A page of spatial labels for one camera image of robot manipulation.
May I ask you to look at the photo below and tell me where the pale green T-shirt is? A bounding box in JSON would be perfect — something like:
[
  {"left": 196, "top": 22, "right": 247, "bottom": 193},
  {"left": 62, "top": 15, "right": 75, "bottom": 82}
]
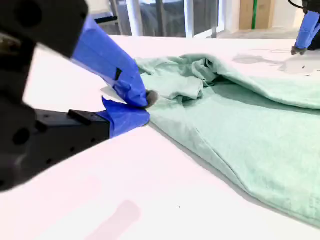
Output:
[{"left": 134, "top": 53, "right": 320, "bottom": 230}]

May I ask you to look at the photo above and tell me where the white post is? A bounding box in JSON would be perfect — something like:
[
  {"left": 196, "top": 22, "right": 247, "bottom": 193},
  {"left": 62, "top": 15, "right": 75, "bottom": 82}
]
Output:
[{"left": 125, "top": 0, "right": 146, "bottom": 37}]

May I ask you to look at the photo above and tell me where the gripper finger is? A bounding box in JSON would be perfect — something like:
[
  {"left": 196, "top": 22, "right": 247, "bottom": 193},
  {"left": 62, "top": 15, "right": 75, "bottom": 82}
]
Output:
[
  {"left": 291, "top": 11, "right": 313, "bottom": 56},
  {"left": 306, "top": 11, "right": 320, "bottom": 48},
  {"left": 34, "top": 96, "right": 151, "bottom": 176},
  {"left": 0, "top": 0, "right": 159, "bottom": 109}
]

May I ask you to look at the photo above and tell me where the brown cardboard box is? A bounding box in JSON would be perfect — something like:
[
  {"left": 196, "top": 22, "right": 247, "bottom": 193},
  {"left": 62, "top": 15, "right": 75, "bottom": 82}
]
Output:
[{"left": 238, "top": 0, "right": 274, "bottom": 31}]

